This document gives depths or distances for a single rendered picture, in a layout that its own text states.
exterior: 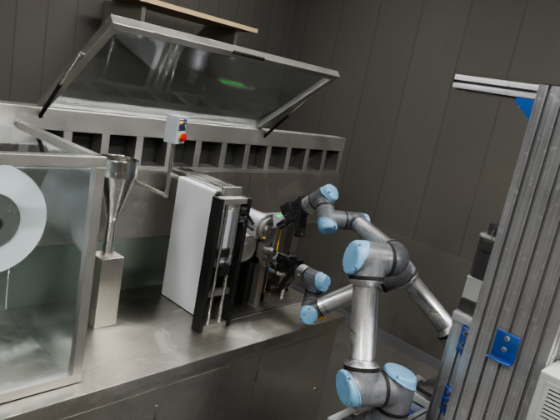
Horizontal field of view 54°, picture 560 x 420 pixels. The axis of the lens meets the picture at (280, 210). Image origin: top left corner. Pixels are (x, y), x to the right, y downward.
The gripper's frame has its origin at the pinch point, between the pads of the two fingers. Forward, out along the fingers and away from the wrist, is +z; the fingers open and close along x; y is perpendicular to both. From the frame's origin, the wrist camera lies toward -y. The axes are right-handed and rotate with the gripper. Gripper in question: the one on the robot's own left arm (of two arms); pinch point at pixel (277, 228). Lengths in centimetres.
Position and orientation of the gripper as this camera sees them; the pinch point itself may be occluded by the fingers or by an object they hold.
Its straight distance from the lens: 241.0
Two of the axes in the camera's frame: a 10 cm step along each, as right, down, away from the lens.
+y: -3.1, -9.2, 2.5
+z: -6.6, 4.0, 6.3
